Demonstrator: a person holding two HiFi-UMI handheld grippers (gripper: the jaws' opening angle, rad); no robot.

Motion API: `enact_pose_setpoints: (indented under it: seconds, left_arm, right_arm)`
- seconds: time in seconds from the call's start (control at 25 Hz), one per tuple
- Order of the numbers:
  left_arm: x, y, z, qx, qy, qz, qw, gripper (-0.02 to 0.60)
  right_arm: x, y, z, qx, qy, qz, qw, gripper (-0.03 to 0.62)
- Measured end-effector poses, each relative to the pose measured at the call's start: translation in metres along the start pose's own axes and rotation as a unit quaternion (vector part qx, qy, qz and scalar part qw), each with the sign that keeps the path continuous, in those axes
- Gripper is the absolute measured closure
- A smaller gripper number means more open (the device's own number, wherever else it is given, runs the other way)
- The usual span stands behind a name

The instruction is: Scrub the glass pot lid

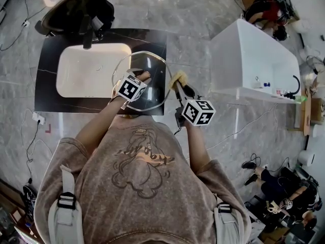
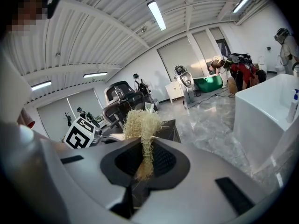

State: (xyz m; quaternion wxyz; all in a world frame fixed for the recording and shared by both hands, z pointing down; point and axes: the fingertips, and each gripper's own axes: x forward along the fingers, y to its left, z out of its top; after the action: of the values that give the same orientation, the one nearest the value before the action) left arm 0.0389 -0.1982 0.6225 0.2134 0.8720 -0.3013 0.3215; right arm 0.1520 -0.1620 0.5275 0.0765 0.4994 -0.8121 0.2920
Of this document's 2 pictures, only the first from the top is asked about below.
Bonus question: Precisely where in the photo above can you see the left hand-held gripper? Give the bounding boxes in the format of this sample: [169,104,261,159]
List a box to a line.
[111,69,149,110]

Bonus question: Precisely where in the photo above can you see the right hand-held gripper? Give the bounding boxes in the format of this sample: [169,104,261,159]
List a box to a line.
[174,81,217,127]

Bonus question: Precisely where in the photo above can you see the glass lid with wooden handle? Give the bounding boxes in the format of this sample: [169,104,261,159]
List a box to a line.
[111,50,174,112]

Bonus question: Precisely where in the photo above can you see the yellow sponge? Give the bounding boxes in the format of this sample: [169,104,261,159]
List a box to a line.
[167,70,189,89]

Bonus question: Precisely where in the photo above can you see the person's right forearm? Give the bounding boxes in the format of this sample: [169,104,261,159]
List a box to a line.
[184,125,213,175]

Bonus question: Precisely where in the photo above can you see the person's left forearm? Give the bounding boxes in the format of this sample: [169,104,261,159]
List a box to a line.
[75,98,125,155]

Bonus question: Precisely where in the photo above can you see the white sink basin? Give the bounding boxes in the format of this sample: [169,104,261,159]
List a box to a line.
[55,42,132,98]

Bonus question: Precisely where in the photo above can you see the black sink faucet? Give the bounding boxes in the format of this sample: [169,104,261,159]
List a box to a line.
[83,11,94,50]

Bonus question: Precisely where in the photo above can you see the white bathtub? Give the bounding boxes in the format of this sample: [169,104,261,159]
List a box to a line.
[210,18,302,104]

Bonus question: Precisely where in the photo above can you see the black office chair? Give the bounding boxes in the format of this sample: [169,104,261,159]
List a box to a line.
[35,0,115,37]

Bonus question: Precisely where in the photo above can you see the person's brown printed shirt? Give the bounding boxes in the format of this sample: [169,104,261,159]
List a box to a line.
[34,115,252,244]

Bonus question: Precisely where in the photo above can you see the black curved tub faucet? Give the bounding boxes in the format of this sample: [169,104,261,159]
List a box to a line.
[285,75,302,100]

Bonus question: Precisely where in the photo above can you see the wooden board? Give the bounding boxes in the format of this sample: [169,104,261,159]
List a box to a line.
[302,85,312,136]

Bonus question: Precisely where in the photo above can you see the brown cardboard box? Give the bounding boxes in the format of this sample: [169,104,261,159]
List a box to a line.
[311,98,325,123]

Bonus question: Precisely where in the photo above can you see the white cylinder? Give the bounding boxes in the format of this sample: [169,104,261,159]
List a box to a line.
[298,150,316,167]
[312,123,325,138]

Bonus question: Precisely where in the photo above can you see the grey backpack strap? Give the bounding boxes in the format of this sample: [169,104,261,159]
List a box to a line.
[213,199,244,244]
[48,165,84,244]

